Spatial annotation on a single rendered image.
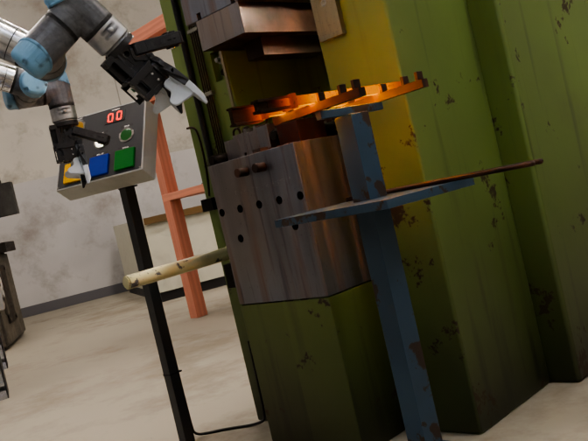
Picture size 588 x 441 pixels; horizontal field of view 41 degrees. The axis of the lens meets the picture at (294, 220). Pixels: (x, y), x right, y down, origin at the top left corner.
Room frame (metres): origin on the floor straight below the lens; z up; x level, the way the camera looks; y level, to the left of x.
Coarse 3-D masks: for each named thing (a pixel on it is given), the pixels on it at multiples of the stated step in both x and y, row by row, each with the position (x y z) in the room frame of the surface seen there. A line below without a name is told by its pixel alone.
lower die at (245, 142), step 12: (252, 132) 2.39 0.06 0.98; (264, 132) 2.35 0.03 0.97; (336, 132) 2.57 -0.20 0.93; (228, 144) 2.47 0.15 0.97; (240, 144) 2.43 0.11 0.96; (252, 144) 2.40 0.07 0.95; (264, 144) 2.36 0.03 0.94; (276, 144) 2.36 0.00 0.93; (228, 156) 2.48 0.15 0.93; (240, 156) 2.44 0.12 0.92
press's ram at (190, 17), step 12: (180, 0) 2.52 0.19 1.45; (192, 0) 2.48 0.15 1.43; (204, 0) 2.44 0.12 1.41; (216, 0) 2.40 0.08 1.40; (228, 0) 2.37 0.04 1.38; (240, 0) 2.35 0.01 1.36; (252, 0) 2.38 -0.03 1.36; (264, 0) 2.41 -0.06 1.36; (276, 0) 2.45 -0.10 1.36; (288, 0) 2.48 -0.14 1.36; (300, 0) 2.52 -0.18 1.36; (192, 12) 2.49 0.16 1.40; (204, 12) 2.45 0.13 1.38; (192, 24) 2.51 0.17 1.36
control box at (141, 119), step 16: (96, 112) 2.74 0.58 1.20; (112, 112) 2.70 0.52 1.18; (128, 112) 2.68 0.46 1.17; (144, 112) 2.65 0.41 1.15; (96, 128) 2.70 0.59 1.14; (112, 128) 2.68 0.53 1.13; (128, 128) 2.64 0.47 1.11; (144, 128) 2.62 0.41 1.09; (112, 144) 2.64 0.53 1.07; (128, 144) 2.61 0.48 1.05; (144, 144) 2.59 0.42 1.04; (112, 160) 2.61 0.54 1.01; (144, 160) 2.57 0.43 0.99; (112, 176) 2.58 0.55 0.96; (128, 176) 2.58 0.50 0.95; (144, 176) 2.58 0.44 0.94; (64, 192) 2.66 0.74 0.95; (80, 192) 2.67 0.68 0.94; (96, 192) 2.67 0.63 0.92
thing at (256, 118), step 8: (344, 104) 2.05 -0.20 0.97; (232, 112) 1.83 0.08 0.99; (240, 112) 1.85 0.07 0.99; (248, 112) 1.86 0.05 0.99; (272, 112) 1.90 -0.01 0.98; (280, 112) 1.91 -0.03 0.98; (232, 120) 1.84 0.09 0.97; (240, 120) 1.84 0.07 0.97; (248, 120) 1.86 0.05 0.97; (256, 120) 1.87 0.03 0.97
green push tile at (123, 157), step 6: (120, 150) 2.61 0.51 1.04; (126, 150) 2.59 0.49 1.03; (132, 150) 2.58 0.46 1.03; (120, 156) 2.60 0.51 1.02; (126, 156) 2.58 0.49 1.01; (132, 156) 2.57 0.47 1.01; (120, 162) 2.58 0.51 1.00; (126, 162) 2.57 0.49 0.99; (132, 162) 2.56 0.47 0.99; (114, 168) 2.58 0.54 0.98; (120, 168) 2.57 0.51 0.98; (126, 168) 2.57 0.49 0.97
